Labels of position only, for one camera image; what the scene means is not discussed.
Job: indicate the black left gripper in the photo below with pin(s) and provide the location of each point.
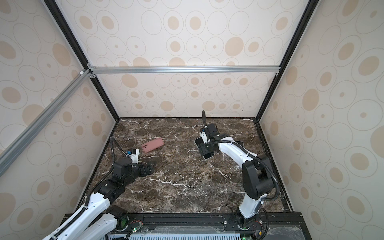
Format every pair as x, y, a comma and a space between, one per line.
145, 172

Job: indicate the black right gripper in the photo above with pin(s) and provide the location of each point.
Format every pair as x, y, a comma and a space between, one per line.
203, 149

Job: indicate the black phone silver edge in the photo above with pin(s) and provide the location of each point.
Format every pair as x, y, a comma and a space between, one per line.
239, 144

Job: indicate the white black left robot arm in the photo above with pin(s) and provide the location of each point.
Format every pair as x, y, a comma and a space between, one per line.
91, 220

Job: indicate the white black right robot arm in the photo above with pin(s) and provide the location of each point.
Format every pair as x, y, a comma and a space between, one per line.
259, 181

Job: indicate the pink phone case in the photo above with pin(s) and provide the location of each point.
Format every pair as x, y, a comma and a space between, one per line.
152, 145

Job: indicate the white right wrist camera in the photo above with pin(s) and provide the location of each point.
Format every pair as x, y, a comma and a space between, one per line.
204, 133

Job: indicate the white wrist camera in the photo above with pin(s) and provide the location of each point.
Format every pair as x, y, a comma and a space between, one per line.
204, 133
133, 154

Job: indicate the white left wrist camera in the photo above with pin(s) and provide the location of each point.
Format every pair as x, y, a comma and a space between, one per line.
133, 154

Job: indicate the aluminium rail back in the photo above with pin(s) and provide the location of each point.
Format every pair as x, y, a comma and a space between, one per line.
185, 70

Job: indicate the aluminium rail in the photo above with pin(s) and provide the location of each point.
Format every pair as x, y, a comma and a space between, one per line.
13, 151
185, 70

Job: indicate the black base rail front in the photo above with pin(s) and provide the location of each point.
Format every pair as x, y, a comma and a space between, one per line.
207, 226

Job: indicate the aluminium rail left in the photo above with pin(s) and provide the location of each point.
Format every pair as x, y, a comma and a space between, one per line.
13, 151

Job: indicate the black corner frame post right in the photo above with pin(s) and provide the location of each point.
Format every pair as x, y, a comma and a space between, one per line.
302, 25

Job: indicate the black corner frame post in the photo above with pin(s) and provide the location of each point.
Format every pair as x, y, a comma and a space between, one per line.
63, 25
302, 25

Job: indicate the black corner frame post left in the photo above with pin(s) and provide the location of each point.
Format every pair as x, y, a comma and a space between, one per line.
63, 25

